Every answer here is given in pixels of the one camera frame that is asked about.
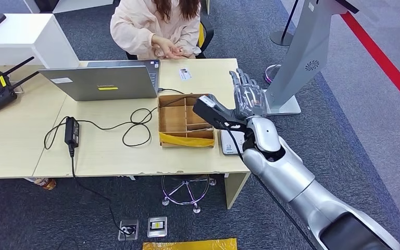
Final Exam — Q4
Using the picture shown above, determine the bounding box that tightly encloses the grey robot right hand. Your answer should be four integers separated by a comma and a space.
229, 68, 268, 120

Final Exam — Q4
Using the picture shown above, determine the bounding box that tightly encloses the person's right hand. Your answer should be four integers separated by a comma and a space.
151, 35, 185, 60

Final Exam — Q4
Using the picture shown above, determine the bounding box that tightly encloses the clear plastic hand cover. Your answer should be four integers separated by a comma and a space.
234, 84, 268, 118

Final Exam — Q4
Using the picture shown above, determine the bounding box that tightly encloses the person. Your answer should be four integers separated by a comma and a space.
109, 0, 203, 60

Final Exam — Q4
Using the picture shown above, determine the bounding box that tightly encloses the grey card reader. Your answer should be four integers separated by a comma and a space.
219, 129, 245, 156

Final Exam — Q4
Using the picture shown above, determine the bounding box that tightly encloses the wooden divided box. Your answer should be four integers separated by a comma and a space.
157, 93, 217, 148

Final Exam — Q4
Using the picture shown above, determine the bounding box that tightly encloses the grey laptop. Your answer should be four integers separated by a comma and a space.
38, 60, 161, 102

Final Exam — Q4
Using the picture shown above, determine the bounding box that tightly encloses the grey kiosk stand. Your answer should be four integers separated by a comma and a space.
258, 0, 360, 116

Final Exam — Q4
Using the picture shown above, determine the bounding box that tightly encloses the white table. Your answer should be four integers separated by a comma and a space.
22, 0, 115, 15

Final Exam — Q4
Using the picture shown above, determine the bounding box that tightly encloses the chrome stool base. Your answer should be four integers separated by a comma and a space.
161, 174, 218, 215

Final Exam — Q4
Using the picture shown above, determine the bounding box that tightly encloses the black power adapter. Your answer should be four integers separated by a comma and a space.
65, 116, 81, 148

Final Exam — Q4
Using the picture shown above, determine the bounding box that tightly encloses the white counter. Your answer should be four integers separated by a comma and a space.
0, 13, 81, 69

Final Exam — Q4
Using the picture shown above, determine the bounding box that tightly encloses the yellow plastic bag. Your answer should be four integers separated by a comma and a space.
142, 238, 238, 250

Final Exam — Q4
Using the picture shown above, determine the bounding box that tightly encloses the floor socket yellow label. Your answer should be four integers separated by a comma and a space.
147, 216, 168, 239

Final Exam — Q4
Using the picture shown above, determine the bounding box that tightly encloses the open floor socket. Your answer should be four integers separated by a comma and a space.
118, 219, 140, 241

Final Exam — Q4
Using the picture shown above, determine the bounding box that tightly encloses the orange snack bag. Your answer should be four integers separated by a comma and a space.
34, 177, 57, 191

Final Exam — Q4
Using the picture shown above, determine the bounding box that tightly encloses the chrome ring base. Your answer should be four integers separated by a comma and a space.
265, 64, 283, 85

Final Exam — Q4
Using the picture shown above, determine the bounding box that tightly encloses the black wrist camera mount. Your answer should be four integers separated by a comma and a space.
192, 95, 249, 133

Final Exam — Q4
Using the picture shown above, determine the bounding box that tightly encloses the black laptop charger cable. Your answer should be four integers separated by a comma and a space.
44, 87, 201, 150

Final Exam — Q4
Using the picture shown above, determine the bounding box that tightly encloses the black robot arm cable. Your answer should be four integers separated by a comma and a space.
219, 120, 318, 250

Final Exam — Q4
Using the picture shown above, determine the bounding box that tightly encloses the black stanchion post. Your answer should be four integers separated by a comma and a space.
270, 0, 301, 47

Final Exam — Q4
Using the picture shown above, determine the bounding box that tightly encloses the black mains power cable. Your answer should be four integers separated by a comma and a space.
69, 145, 135, 236

